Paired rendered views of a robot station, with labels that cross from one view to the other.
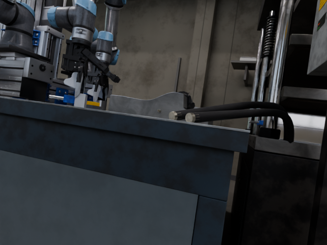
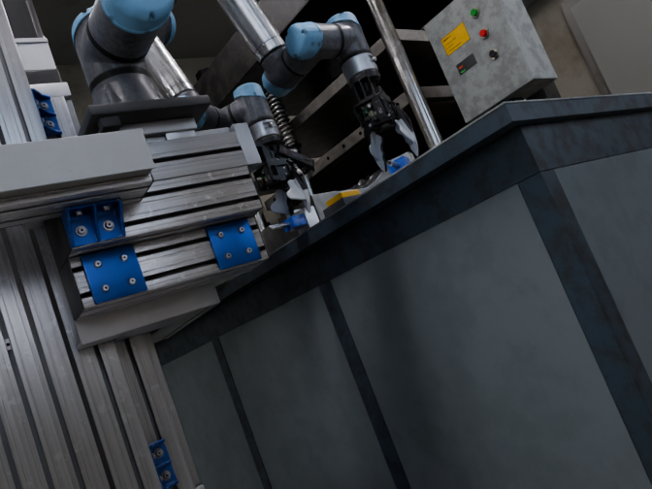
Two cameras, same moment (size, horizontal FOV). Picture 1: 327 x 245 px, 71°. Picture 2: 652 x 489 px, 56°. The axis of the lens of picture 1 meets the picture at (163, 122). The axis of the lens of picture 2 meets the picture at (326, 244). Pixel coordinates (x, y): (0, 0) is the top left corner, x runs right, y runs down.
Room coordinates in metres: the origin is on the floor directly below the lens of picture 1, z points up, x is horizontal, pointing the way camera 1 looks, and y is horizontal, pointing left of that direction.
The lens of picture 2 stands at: (0.34, 1.58, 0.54)
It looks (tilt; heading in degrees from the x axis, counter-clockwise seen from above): 8 degrees up; 303
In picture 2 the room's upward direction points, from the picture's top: 21 degrees counter-clockwise
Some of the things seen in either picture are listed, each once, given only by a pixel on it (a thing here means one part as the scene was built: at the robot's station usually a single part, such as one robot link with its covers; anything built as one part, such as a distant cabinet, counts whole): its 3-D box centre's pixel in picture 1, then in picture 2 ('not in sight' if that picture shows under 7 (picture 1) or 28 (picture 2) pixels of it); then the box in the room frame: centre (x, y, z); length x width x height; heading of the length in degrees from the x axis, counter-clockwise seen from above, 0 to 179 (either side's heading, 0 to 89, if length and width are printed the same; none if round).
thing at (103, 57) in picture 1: (102, 58); (265, 134); (1.17, 0.35, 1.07); 0.08 x 0.08 x 0.05
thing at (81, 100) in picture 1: (67, 98); (398, 166); (0.86, 0.37, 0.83); 0.13 x 0.05 x 0.05; 100
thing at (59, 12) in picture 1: (66, 19); (309, 46); (0.92, 0.44, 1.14); 0.11 x 0.11 x 0.08; 71
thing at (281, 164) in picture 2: (99, 74); (273, 164); (1.17, 0.36, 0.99); 0.09 x 0.08 x 0.12; 73
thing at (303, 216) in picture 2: (92, 104); (291, 223); (1.18, 0.37, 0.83); 0.13 x 0.05 x 0.05; 73
